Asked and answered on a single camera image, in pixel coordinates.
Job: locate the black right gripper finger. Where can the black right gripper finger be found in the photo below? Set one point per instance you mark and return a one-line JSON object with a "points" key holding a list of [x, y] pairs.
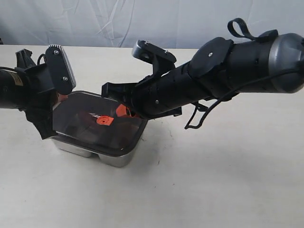
{"points": [[125, 93]]}

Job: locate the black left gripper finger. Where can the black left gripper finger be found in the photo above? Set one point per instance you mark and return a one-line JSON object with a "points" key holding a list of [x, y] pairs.
{"points": [[42, 119]]}

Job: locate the stainless steel lunch box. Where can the stainless steel lunch box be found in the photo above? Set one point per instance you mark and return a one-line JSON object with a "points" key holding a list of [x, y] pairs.
{"points": [[111, 160]]}

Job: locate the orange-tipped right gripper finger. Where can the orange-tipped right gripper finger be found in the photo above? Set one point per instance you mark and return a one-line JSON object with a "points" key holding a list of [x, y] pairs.
{"points": [[124, 112]]}

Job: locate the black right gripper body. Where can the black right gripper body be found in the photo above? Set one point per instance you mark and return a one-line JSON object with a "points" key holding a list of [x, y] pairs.
{"points": [[164, 92]]}

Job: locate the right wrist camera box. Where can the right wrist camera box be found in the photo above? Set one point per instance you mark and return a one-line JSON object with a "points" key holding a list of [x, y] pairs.
{"points": [[146, 52]]}

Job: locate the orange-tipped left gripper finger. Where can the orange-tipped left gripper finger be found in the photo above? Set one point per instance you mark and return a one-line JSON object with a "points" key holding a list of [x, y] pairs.
{"points": [[61, 97]]}

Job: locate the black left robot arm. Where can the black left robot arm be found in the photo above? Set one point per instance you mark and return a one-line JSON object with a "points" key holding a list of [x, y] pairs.
{"points": [[9, 85]]}

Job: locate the dark transparent lunch box lid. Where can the dark transparent lunch box lid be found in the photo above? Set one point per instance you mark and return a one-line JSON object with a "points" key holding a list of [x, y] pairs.
{"points": [[112, 135]]}

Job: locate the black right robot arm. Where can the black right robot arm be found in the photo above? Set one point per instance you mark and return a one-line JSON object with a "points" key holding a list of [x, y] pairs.
{"points": [[219, 69]]}

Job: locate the red toy sausage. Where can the red toy sausage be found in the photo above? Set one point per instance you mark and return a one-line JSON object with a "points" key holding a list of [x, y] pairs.
{"points": [[87, 119]]}

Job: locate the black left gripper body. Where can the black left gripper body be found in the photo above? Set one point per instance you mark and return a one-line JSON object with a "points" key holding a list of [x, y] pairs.
{"points": [[38, 90]]}

